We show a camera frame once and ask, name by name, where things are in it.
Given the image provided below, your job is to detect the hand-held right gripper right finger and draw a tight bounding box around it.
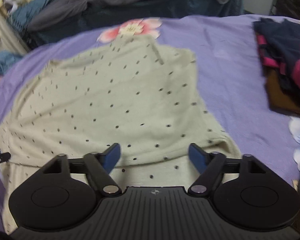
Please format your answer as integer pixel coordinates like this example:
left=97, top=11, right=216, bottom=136
left=187, top=142, right=267, bottom=197

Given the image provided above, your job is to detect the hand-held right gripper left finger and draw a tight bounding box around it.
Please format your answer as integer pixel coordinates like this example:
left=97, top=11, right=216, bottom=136
left=41, top=142, right=122, bottom=197

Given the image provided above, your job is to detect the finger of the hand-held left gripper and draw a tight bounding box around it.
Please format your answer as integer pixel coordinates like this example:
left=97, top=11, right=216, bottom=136
left=0, top=149, right=11, bottom=164

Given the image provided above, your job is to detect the green polka dot shirt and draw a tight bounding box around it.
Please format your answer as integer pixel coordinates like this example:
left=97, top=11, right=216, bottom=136
left=0, top=34, right=243, bottom=233

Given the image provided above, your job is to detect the purple floral bedsheet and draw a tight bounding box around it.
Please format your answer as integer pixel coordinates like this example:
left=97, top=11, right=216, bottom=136
left=0, top=15, right=300, bottom=234

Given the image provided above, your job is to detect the brown folded garment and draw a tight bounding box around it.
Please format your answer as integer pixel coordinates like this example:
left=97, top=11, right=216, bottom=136
left=264, top=66, right=300, bottom=117

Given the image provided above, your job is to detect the white machine with control panel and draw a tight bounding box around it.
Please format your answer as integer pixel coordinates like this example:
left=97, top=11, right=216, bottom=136
left=0, top=0, right=28, bottom=55

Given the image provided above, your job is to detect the navy cartoon print garment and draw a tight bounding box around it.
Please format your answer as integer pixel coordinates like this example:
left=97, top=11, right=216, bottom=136
left=252, top=17, right=300, bottom=101

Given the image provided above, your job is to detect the teal blue blanket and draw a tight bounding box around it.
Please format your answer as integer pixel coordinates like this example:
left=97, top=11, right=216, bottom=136
left=0, top=0, right=71, bottom=85

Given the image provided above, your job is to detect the dark blue blanket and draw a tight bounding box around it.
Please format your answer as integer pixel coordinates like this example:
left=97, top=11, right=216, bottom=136
left=27, top=0, right=243, bottom=51

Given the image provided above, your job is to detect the grey pillow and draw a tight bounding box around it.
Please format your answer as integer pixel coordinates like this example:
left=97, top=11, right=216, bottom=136
left=27, top=0, right=192, bottom=32

